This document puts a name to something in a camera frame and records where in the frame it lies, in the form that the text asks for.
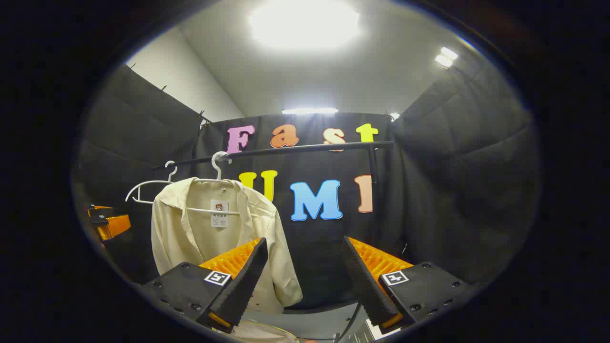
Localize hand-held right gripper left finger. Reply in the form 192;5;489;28
141;237;269;334

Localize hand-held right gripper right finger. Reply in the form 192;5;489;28
343;236;471;334

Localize round mesh laundry hamper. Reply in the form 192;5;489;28
212;320;302;343

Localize cream shirt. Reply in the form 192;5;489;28
151;177;304;315

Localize white plastic hanger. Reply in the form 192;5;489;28
186;151;262;218
125;161;178;206

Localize black clothes rack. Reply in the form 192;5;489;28
152;140;395;187

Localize white paper sheet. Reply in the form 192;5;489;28
366;318;388;340

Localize black backdrop cloth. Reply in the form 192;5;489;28
71;62;542;311

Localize ceiling strip light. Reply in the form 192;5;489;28
281;107;339;116

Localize twin ceiling light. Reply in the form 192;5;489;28
434;46;458;69

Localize large ceiling light panel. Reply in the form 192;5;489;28
249;0;361;50

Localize black cable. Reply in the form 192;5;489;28
334;301;363;343

